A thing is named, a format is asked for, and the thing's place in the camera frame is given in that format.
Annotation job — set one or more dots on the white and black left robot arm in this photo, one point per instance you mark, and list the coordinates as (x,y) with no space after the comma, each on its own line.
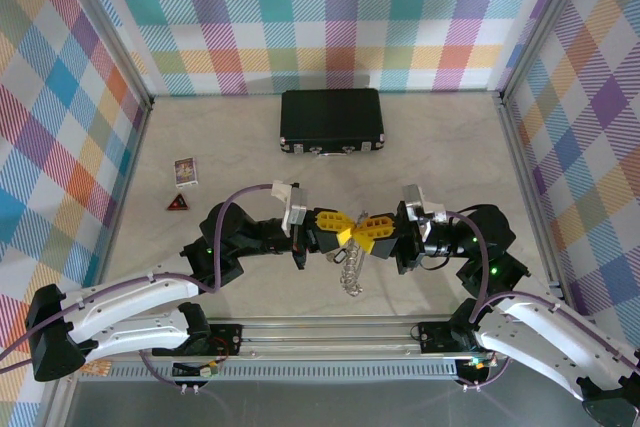
(135,297)

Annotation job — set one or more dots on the small printed card box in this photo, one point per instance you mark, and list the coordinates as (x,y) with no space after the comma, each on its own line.
(186,172)

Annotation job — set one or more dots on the small electronics module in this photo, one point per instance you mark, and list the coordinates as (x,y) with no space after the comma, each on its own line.
(475,363)
(205,372)

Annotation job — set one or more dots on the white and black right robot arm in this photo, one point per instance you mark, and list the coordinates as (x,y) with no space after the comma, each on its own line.
(530,352)

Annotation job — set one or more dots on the orange printed sticker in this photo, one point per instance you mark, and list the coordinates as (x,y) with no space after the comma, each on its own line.
(97,369)

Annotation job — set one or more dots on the red triangle reflector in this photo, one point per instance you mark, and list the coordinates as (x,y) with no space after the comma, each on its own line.
(178,205)

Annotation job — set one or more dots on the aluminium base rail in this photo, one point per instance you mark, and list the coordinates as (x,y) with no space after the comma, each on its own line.
(325,337)

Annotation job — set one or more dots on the aluminium frame post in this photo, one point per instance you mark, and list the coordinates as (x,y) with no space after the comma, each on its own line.
(544,22)
(104,22)

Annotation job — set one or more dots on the black hard case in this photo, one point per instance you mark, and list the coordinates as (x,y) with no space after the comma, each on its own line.
(330,117)

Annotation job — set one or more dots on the aluminium frame floor rail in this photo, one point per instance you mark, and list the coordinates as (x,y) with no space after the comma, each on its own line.
(531,197)
(131,167)

